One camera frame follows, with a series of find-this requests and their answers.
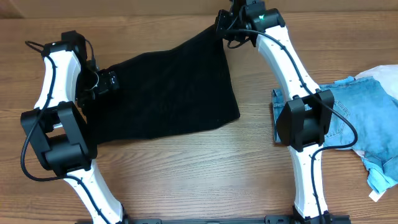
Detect black skirt with pearl buttons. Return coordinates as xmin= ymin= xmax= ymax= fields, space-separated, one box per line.
xmin=83 ymin=26 xmax=240 ymax=144

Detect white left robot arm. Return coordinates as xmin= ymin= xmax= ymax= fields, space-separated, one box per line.
xmin=21 ymin=30 xmax=130 ymax=223

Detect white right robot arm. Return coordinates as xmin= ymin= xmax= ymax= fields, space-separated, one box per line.
xmin=215 ymin=1 xmax=334 ymax=223

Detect blue denim shorts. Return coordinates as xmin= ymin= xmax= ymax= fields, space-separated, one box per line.
xmin=272 ymin=76 xmax=398 ymax=183

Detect white cloth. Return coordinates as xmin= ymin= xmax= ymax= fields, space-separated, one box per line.
xmin=355 ymin=65 xmax=398 ymax=99

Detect light blue garment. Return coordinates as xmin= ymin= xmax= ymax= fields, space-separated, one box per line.
xmin=362 ymin=157 xmax=397 ymax=194

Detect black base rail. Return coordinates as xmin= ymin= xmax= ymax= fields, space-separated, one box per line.
xmin=74 ymin=213 xmax=352 ymax=224

